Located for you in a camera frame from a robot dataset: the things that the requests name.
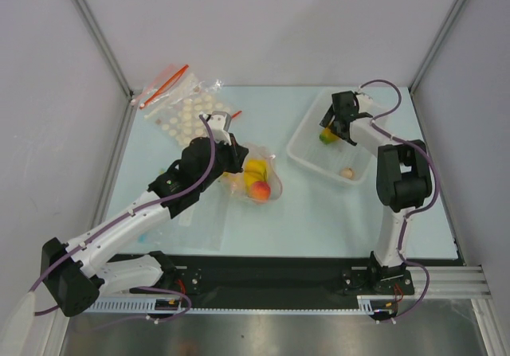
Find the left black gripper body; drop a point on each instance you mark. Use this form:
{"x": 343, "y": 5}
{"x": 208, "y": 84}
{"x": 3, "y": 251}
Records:
{"x": 226, "y": 160}

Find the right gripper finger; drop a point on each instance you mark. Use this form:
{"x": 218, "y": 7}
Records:
{"x": 344, "y": 133}
{"x": 328, "y": 121}

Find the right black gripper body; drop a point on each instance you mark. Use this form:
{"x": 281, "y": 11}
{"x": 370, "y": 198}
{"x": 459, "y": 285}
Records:
{"x": 343, "y": 121}

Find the green orange mango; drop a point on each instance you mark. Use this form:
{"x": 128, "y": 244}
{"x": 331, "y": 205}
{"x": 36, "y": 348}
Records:
{"x": 327, "y": 136}

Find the yellow banana bunch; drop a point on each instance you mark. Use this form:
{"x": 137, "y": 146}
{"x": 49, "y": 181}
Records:
{"x": 254, "y": 170}

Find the white perforated plastic basket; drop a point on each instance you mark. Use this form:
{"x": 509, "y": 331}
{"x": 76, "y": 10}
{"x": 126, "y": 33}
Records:
{"x": 327, "y": 161}

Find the pink dotted zip bag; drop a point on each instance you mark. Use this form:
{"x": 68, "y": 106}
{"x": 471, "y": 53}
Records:
{"x": 260, "y": 152}

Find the beige garlic bulb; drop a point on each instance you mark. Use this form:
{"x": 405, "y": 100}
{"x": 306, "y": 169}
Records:
{"x": 347, "y": 173}

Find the red orange peach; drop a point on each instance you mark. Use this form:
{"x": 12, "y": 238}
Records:
{"x": 259, "y": 191}

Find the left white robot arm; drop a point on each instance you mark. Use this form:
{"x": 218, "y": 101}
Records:
{"x": 78, "y": 272}

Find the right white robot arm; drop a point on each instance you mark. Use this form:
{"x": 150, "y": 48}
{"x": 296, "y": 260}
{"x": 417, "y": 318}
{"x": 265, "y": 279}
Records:
{"x": 403, "y": 179}

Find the cream dotted zip bag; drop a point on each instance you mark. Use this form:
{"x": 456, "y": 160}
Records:
{"x": 175, "y": 113}

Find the blue zipper clear bag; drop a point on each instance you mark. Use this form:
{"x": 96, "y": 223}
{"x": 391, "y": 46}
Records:
{"x": 198, "y": 228}

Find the red zipper clear bag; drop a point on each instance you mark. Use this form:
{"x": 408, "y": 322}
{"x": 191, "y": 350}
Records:
{"x": 171, "y": 85}

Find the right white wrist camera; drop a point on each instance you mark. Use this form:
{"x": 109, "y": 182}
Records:
{"x": 365, "y": 102}

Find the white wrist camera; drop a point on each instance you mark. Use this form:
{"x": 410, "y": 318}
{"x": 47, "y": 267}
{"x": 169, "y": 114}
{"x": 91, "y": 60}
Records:
{"x": 365, "y": 102}
{"x": 219, "y": 123}

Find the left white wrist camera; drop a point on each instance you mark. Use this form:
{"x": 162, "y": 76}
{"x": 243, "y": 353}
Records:
{"x": 219, "y": 123}

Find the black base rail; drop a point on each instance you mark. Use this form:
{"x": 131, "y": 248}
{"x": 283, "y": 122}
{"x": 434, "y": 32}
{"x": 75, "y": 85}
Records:
{"x": 283, "y": 283}

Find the white slotted cable duct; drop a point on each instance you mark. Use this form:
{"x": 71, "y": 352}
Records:
{"x": 358, "y": 305}

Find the right aluminium frame post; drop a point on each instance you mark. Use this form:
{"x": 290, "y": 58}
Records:
{"x": 446, "y": 28}

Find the aluminium frame post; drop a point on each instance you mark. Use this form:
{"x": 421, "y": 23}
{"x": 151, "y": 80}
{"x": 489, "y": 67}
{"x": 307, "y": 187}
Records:
{"x": 446, "y": 28}
{"x": 93, "y": 27}

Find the left aluminium frame post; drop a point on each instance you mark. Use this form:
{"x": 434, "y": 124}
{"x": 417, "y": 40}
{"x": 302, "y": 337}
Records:
{"x": 93, "y": 27}

